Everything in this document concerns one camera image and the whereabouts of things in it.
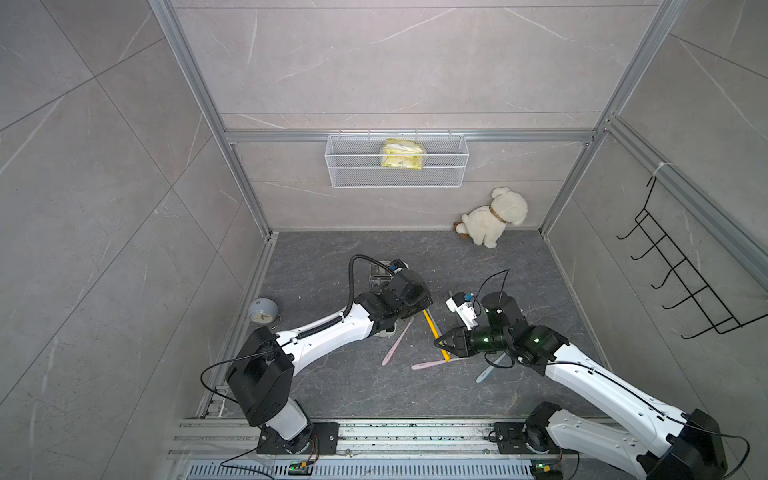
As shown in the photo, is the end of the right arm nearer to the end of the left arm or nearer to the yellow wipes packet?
the end of the left arm

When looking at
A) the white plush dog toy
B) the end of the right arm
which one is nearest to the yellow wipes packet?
the white plush dog toy

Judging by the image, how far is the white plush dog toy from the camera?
3.48 feet

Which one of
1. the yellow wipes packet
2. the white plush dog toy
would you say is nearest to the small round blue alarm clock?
the yellow wipes packet

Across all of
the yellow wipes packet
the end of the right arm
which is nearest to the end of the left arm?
the end of the right arm

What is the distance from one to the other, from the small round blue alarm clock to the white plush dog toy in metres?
0.76

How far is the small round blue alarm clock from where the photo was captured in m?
0.90

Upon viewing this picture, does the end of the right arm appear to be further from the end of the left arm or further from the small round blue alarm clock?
the small round blue alarm clock

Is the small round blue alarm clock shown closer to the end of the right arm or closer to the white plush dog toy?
the end of the right arm

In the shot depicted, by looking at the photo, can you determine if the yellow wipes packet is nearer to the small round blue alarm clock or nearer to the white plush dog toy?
the white plush dog toy
